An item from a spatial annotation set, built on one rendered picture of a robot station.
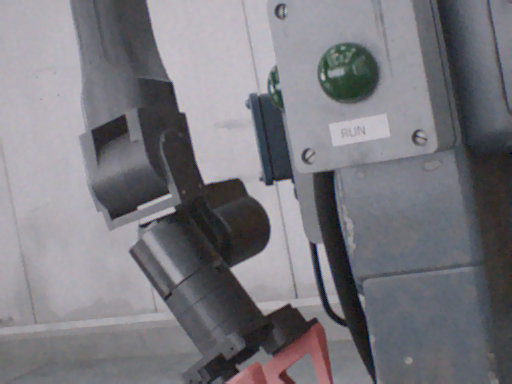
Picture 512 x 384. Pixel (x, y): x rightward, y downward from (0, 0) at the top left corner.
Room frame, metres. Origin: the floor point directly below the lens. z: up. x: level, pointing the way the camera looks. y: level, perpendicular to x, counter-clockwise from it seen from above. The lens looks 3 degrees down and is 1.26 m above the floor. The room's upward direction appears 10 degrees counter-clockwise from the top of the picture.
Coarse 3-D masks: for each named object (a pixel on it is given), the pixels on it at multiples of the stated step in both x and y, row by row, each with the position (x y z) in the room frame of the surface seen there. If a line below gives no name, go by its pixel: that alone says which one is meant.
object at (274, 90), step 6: (276, 66) 0.54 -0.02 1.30; (270, 72) 0.54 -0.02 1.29; (276, 72) 0.54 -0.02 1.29; (270, 78) 0.54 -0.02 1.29; (276, 78) 0.54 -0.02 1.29; (270, 84) 0.54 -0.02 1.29; (276, 84) 0.54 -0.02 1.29; (270, 90) 0.54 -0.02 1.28; (276, 90) 0.54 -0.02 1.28; (270, 96) 0.54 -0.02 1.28; (276, 96) 0.54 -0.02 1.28; (282, 96) 0.54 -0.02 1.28; (276, 102) 0.54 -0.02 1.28; (282, 102) 0.54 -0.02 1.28; (282, 108) 0.54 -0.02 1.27
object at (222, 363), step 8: (216, 360) 0.78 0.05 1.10; (224, 360) 0.79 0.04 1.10; (232, 360) 0.80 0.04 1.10; (208, 368) 0.77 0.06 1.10; (216, 368) 0.78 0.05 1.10; (224, 368) 0.78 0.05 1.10; (232, 368) 0.80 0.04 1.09; (248, 368) 0.73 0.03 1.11; (256, 368) 0.73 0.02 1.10; (208, 376) 0.76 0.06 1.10; (216, 376) 0.78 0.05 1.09; (224, 376) 0.74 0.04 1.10; (232, 376) 0.75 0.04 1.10; (240, 376) 0.73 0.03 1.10; (248, 376) 0.72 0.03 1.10; (256, 376) 0.73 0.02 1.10; (264, 376) 0.74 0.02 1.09
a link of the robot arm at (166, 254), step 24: (168, 216) 0.81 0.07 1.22; (192, 216) 0.85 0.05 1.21; (144, 240) 0.80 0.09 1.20; (168, 240) 0.80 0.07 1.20; (192, 240) 0.80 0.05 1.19; (216, 240) 0.84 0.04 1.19; (144, 264) 0.81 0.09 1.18; (168, 264) 0.80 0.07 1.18; (192, 264) 0.79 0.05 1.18; (216, 264) 0.83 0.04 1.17; (168, 288) 0.80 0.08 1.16
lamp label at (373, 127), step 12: (348, 120) 0.51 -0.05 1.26; (360, 120) 0.51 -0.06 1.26; (372, 120) 0.51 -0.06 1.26; (384, 120) 0.50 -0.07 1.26; (336, 132) 0.51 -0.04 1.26; (348, 132) 0.51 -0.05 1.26; (360, 132) 0.51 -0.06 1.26; (372, 132) 0.51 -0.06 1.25; (384, 132) 0.50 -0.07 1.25; (336, 144) 0.51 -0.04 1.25
